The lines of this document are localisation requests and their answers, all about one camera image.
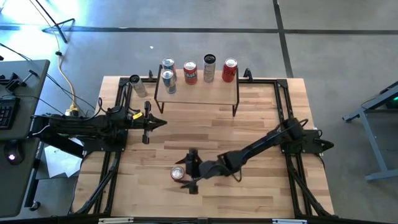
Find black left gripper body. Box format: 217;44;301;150
130;101;152;144

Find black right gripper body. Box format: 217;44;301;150
186;148;226;195

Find white Celsius can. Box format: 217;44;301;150
203;54;217;83
129;74;149;98

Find blue silver Red Bull can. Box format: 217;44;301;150
160;68;177;95
162;57;178;81

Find red Coke Zero can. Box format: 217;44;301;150
221;57;238;83

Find white metal end plate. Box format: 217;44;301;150
272;218;308;224
98;217;134;224

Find white paper sheets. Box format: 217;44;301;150
43;138;85;179

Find black floor stand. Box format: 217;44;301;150
34;0;76;44

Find black computer mouse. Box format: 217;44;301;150
3;139;25;166

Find black desk clamp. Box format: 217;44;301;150
0;70;40;93

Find grey office desk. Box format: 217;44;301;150
0;59;50;218

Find black keyboard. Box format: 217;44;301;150
0;96;20;131

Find grey metal side table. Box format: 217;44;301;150
341;81;398;182

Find wooden shelf black wire legs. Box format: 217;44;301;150
154;64;240;118

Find yellow extension cable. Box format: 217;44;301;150
29;0;80;118

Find black aluminium table frame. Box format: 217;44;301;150
72;76;336;224

